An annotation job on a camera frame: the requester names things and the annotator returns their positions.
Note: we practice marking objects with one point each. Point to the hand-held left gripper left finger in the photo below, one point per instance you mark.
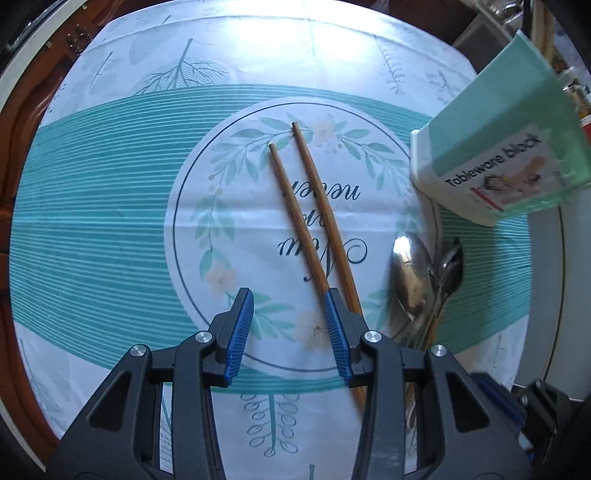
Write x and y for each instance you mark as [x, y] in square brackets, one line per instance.
[240, 332]

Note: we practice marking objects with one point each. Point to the large silver spoon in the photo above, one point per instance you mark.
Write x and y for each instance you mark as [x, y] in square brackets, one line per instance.
[411, 277]

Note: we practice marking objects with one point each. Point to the brown wooden kitchen cabinets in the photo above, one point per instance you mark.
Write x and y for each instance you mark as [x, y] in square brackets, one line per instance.
[11, 152]

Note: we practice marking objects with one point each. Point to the brown wooden chopstick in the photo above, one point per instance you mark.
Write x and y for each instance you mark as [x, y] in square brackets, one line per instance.
[323, 203]
[295, 217]

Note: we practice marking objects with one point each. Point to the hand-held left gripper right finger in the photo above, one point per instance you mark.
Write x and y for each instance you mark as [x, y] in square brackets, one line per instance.
[337, 337]

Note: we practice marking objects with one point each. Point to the green white utensil holder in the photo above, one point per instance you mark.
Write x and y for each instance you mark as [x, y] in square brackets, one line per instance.
[498, 138]

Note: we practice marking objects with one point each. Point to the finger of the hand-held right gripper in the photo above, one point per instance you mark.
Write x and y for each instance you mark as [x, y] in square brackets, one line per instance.
[550, 402]
[502, 402]

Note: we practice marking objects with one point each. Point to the leaf printed teal tablecloth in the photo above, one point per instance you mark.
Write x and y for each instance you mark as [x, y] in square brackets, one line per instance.
[138, 207]

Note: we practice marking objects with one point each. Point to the white refrigerator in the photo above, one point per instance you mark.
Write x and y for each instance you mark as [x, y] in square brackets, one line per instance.
[554, 300]

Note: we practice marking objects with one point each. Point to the white kitchen countertop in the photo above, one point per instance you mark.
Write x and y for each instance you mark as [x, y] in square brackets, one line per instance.
[32, 55]

